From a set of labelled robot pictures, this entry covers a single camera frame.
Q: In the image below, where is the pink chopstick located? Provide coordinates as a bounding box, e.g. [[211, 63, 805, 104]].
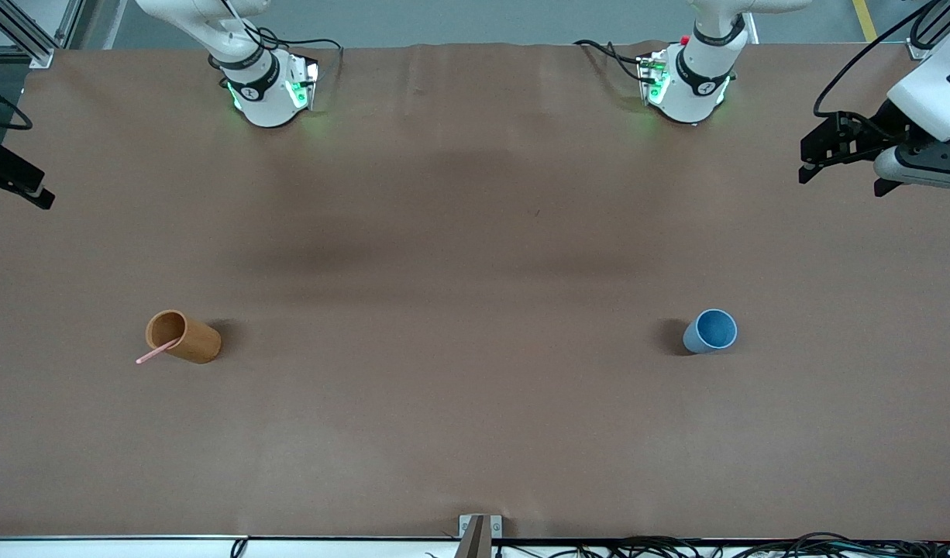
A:
[[136, 339, 179, 365]]

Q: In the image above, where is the blue cup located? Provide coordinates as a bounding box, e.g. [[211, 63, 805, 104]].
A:
[[683, 308, 738, 356]]

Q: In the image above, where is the orange cup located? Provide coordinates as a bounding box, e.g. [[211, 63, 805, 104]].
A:
[[145, 309, 222, 364]]

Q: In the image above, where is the brown table cloth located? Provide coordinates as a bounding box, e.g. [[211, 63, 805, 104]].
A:
[[0, 40, 950, 541]]

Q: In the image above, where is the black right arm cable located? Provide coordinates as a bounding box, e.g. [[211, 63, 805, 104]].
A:
[[0, 81, 33, 131]]

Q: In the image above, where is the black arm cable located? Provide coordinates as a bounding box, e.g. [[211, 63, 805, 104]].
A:
[[814, 0, 945, 119], [0, 81, 33, 131]]

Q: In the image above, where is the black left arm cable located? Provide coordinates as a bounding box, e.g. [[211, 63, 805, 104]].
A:
[[814, 0, 945, 119]]

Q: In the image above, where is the aluminium frame profile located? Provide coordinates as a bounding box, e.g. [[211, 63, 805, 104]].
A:
[[0, 0, 85, 69]]

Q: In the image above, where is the black left base cable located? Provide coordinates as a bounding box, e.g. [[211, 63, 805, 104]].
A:
[[573, 39, 648, 83]]

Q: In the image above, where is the black base cable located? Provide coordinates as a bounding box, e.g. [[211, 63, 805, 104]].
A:
[[573, 39, 648, 83], [254, 27, 345, 78]]

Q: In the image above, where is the black right base cable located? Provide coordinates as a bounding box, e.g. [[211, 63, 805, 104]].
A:
[[254, 27, 345, 78]]

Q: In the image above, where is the black cable bundle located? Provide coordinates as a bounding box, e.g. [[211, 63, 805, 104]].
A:
[[494, 532, 950, 558]]

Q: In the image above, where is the metal bracket with post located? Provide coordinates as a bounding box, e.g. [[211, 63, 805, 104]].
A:
[[456, 515, 504, 558]]

